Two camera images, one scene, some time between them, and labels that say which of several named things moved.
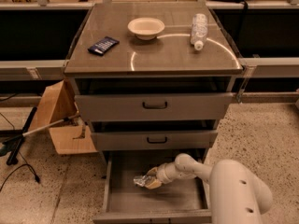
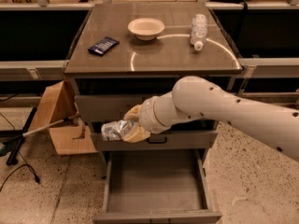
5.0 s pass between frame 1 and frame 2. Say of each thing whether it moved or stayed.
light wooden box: stayed
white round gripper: moved
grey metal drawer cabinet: stayed
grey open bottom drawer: stayed
